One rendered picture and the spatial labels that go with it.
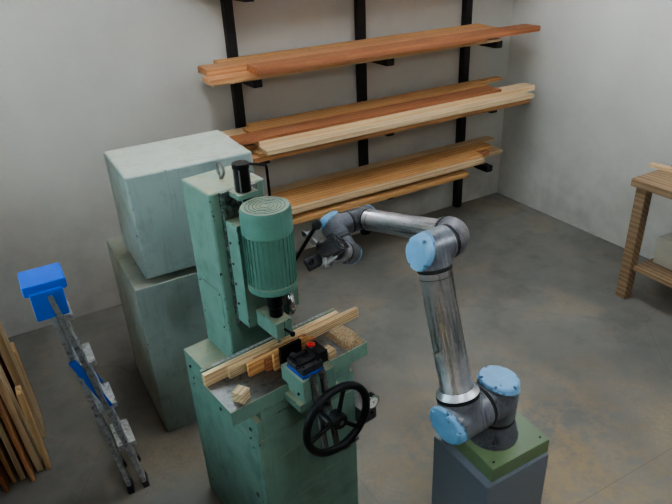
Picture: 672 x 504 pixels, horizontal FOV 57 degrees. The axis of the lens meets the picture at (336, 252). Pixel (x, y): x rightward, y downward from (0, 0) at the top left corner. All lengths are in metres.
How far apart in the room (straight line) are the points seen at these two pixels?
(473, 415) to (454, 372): 0.16
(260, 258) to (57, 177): 2.40
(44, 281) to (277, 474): 1.15
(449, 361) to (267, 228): 0.74
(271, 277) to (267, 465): 0.71
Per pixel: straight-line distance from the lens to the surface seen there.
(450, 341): 2.05
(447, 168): 4.93
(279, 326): 2.22
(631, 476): 3.33
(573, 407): 3.60
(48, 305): 2.62
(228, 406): 2.16
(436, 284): 1.98
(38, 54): 4.09
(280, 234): 2.01
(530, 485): 2.56
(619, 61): 5.05
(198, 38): 4.27
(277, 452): 2.37
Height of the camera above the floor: 2.30
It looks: 28 degrees down
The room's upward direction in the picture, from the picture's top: 3 degrees counter-clockwise
